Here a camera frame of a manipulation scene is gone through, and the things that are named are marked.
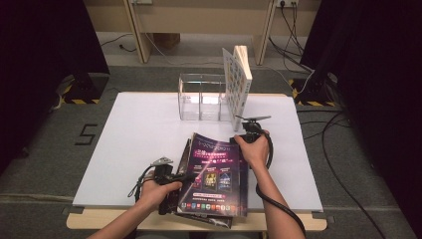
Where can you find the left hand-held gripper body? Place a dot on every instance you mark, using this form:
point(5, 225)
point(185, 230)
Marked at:
point(164, 172)

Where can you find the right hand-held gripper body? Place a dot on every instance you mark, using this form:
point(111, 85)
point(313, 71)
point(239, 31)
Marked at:
point(251, 132)

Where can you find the black book with red print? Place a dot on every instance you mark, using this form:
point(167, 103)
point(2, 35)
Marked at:
point(184, 159)

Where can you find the white book with picture grid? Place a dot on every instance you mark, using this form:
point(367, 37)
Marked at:
point(236, 86)

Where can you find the clear acrylic file holder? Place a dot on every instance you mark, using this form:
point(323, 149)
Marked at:
point(199, 99)

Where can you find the person's right hand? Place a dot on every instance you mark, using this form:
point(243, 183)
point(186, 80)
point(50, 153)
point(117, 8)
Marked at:
point(255, 152)

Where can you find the person's left hand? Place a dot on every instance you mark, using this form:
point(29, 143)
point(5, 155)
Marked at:
point(152, 195)

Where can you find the white board sheet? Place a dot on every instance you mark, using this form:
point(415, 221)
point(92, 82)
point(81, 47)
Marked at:
point(139, 132)

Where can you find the black stand base hazard tape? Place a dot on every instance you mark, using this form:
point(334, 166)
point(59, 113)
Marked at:
point(312, 91)
point(84, 89)

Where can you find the beige wooden desk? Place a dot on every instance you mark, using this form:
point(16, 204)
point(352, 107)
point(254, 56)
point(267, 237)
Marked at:
point(199, 20)

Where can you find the brown cardboard box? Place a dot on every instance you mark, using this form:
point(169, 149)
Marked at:
point(167, 40)

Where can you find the black curtain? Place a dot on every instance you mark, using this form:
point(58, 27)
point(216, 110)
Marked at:
point(381, 83)
point(40, 66)

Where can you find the white wall power socket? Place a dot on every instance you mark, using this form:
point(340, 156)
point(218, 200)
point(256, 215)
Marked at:
point(287, 3)
point(142, 1)

